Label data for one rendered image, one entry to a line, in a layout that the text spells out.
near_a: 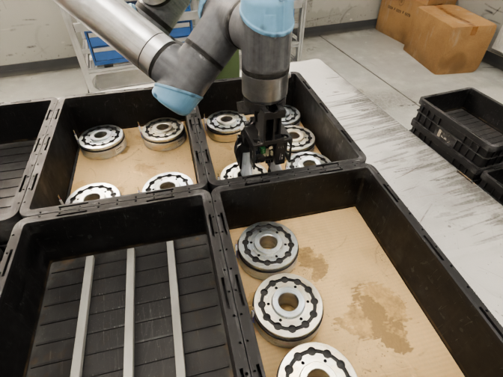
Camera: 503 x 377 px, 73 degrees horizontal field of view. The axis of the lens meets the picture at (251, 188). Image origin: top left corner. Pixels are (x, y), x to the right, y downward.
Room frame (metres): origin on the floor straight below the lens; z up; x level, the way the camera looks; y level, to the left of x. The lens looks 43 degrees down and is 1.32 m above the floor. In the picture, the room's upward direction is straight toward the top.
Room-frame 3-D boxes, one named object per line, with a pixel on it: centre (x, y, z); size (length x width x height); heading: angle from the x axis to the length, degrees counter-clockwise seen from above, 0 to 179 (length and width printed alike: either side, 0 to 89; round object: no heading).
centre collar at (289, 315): (0.24, -0.05, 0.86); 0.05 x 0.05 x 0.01
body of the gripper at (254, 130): (0.51, -0.02, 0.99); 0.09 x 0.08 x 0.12; 17
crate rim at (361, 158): (0.65, -0.03, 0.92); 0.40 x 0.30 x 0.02; 14
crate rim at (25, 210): (0.58, 0.26, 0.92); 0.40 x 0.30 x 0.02; 14
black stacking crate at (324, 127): (0.65, -0.03, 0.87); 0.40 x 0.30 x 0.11; 14
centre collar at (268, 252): (0.35, -0.03, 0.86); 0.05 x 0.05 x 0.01
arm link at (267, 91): (0.52, -0.02, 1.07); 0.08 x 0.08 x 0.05
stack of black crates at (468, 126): (1.23, -0.94, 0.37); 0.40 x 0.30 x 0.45; 20
